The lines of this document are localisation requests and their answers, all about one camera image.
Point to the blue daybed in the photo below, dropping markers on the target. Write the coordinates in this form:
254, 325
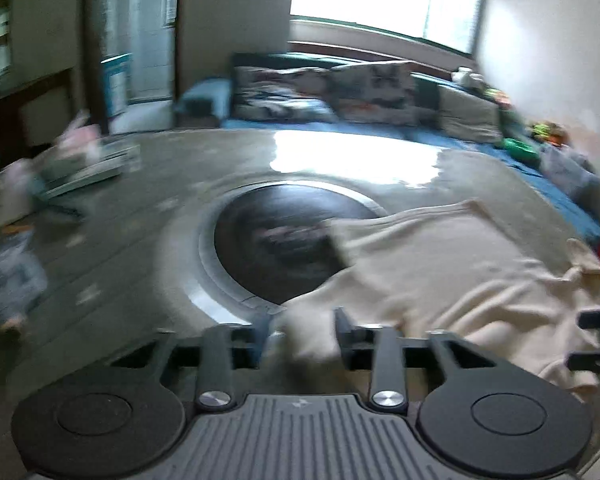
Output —
430, 125

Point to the colourful toys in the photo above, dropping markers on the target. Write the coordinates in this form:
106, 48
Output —
549, 132

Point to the blue and white box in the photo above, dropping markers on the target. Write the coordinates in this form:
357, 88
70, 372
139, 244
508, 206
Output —
116, 85

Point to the clear plastic bag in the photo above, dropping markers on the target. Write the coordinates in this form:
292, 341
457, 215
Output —
567, 170

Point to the grey pillow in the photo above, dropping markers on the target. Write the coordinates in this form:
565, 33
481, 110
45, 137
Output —
470, 112

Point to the pink cloth item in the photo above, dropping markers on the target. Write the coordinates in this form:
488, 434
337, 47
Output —
80, 137

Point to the dark round table inset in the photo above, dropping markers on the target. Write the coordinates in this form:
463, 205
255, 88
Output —
280, 240

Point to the patterned pillow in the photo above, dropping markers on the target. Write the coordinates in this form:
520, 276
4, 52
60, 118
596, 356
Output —
372, 92
280, 92

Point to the cream garment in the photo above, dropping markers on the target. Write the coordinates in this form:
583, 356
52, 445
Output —
445, 280

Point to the white plush toy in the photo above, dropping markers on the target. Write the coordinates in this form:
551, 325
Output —
467, 77

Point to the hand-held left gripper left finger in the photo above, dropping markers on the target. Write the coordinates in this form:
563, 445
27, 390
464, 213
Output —
260, 342

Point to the grey patterned cloth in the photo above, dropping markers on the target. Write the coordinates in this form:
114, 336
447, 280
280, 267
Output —
12, 280

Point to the green toy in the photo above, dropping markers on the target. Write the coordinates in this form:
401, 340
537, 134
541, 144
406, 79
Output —
520, 147

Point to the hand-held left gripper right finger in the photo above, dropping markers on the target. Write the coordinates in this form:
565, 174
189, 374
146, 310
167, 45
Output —
343, 336

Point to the grey flat box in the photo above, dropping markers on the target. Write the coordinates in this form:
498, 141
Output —
87, 170

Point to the glass door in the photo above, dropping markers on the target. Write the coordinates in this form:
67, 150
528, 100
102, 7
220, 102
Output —
137, 30

